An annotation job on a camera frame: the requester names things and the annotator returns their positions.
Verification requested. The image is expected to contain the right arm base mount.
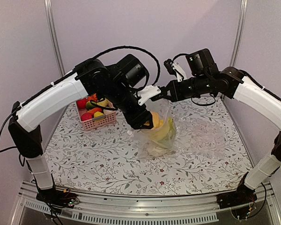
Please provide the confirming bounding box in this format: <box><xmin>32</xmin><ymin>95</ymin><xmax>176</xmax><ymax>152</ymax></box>
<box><xmin>216</xmin><ymin>184</ymin><xmax>257</xmax><ymax>219</ymax></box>

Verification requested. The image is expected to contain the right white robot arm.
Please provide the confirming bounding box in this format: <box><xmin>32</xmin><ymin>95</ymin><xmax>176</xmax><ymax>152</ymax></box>
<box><xmin>160</xmin><ymin>48</ymin><xmax>281</xmax><ymax>204</ymax></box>

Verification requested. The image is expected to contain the yellow knitted ball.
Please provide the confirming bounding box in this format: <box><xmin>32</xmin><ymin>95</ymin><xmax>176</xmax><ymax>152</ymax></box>
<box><xmin>96</xmin><ymin>99</ymin><xmax>109</xmax><ymax>107</ymax></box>

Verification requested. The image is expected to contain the orange plush carrot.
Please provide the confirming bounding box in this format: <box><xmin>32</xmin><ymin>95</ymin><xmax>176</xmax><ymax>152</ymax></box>
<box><xmin>88</xmin><ymin>94</ymin><xmax>98</xmax><ymax>102</ymax></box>

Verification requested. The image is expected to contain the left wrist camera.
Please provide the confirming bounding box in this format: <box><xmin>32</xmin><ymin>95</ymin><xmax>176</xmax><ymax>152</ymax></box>
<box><xmin>136</xmin><ymin>85</ymin><xmax>165</xmax><ymax>106</ymax></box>

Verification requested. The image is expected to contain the pink dotted zip bag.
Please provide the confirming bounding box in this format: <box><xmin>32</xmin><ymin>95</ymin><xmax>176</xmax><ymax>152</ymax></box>
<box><xmin>127</xmin><ymin>99</ymin><xmax>175</xmax><ymax>159</ymax></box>

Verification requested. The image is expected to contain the yellow plush lemon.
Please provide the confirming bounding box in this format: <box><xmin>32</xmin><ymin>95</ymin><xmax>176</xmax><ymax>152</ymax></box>
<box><xmin>93</xmin><ymin>111</ymin><xmax>104</xmax><ymax>118</ymax></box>

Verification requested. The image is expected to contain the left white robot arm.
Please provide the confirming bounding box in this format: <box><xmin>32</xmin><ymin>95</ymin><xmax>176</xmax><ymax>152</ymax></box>
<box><xmin>2</xmin><ymin>54</ymin><xmax>153</xmax><ymax>203</ymax></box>

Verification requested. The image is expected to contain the front aluminium rail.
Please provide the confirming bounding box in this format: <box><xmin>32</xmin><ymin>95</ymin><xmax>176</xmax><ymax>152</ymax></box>
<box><xmin>11</xmin><ymin>182</ymin><xmax>281</xmax><ymax>225</ymax></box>

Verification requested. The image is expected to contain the left aluminium frame post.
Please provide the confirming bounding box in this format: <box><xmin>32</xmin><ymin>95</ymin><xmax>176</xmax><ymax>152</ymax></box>
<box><xmin>44</xmin><ymin>0</ymin><xmax>65</xmax><ymax>77</ymax></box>

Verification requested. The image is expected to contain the pink plastic basket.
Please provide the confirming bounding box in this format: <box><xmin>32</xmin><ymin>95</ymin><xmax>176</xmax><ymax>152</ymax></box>
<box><xmin>74</xmin><ymin>102</ymin><xmax>116</xmax><ymax>131</ymax></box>

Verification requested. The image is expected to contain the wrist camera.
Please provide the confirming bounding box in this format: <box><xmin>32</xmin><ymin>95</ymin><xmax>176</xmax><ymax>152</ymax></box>
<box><xmin>163</xmin><ymin>59</ymin><xmax>187</xmax><ymax>82</ymax></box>
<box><xmin>136</xmin><ymin>85</ymin><xmax>165</xmax><ymax>106</ymax></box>

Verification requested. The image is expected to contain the red plush tomato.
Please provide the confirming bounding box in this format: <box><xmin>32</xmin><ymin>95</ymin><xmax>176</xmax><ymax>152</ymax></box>
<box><xmin>81</xmin><ymin>112</ymin><xmax>93</xmax><ymax>121</ymax></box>

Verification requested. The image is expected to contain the green plush mango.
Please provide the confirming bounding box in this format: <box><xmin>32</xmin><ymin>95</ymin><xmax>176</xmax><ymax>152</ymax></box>
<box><xmin>85</xmin><ymin>101</ymin><xmax>97</xmax><ymax>110</ymax></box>

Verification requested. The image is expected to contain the right aluminium frame post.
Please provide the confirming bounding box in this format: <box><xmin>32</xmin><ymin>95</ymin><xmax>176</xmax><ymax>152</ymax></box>
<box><xmin>229</xmin><ymin>0</ymin><xmax>248</xmax><ymax>67</ymax></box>

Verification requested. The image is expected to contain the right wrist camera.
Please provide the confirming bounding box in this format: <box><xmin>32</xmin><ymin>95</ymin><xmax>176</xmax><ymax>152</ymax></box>
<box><xmin>163</xmin><ymin>59</ymin><xmax>187</xmax><ymax>82</ymax></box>

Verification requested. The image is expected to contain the green plush pepper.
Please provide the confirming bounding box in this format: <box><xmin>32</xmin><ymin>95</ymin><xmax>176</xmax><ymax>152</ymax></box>
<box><xmin>166</xmin><ymin>117</ymin><xmax>176</xmax><ymax>141</ymax></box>

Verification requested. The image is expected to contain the aluminium frame post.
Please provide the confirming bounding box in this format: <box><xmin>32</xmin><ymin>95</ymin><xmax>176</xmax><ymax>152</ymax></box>
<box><xmin>229</xmin><ymin>0</ymin><xmax>248</xmax><ymax>67</ymax></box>
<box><xmin>44</xmin><ymin>0</ymin><xmax>65</xmax><ymax>77</ymax></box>

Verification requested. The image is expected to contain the floral tablecloth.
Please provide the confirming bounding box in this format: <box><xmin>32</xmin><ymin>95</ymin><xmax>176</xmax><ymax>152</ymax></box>
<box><xmin>44</xmin><ymin>97</ymin><xmax>252</xmax><ymax>195</ymax></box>

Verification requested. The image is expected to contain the crinkled clear zip bag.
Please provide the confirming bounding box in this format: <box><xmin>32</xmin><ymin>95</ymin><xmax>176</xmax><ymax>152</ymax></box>
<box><xmin>174</xmin><ymin>117</ymin><xmax>226</xmax><ymax>159</ymax></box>

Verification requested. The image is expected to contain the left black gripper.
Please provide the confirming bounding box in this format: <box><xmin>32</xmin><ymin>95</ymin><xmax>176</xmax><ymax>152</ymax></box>
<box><xmin>105</xmin><ymin>81</ymin><xmax>155</xmax><ymax>130</ymax></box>

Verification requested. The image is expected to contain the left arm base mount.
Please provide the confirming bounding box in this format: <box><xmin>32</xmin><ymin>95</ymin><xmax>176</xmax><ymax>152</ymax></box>
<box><xmin>36</xmin><ymin>186</ymin><xmax>80</xmax><ymax>209</ymax></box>

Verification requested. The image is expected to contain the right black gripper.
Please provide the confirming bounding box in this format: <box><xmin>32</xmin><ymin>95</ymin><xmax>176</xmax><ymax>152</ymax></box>
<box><xmin>163</xmin><ymin>73</ymin><xmax>212</xmax><ymax>102</ymax></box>

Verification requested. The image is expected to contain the white plush cauliflower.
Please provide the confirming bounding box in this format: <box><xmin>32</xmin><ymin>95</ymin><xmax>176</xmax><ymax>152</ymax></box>
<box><xmin>144</xmin><ymin>143</ymin><xmax>171</xmax><ymax>158</ymax></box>

